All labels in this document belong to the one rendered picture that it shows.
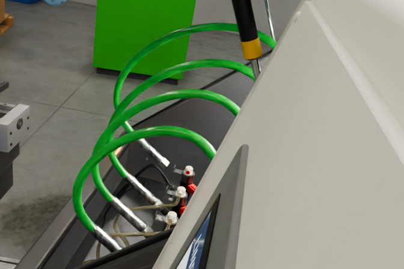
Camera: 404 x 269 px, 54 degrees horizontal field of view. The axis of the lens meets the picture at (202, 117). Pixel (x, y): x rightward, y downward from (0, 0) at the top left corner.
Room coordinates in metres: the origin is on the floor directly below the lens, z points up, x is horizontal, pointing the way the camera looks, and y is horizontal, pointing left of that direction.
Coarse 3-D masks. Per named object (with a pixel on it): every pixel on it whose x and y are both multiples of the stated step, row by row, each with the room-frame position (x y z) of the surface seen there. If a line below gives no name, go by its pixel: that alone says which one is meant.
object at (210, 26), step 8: (200, 24) 0.72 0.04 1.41; (208, 24) 0.72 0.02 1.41; (216, 24) 0.71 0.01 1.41; (224, 24) 0.71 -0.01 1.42; (232, 24) 0.71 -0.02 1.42; (176, 32) 0.72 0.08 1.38; (184, 32) 0.72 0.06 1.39; (192, 32) 0.72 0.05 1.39; (160, 40) 0.72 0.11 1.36; (168, 40) 0.72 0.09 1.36; (264, 40) 0.71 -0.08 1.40; (272, 40) 0.71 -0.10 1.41; (144, 48) 0.72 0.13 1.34; (152, 48) 0.72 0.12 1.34; (272, 48) 0.71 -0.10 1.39; (136, 56) 0.72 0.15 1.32; (128, 64) 0.73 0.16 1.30; (128, 72) 0.73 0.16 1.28; (120, 80) 0.73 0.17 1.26; (120, 88) 0.73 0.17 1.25; (128, 128) 0.72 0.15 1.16
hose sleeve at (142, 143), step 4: (140, 140) 0.72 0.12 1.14; (144, 140) 0.73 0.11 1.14; (140, 144) 0.72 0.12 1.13; (144, 144) 0.72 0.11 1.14; (148, 144) 0.72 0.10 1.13; (144, 148) 0.72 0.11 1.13; (148, 148) 0.72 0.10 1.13; (152, 148) 0.72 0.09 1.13; (148, 152) 0.72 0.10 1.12; (152, 152) 0.72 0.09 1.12; (156, 152) 0.72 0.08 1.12; (152, 156) 0.72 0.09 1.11; (156, 156) 0.72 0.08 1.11; (160, 156) 0.72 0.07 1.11; (156, 160) 0.72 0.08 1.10; (160, 160) 0.72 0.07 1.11
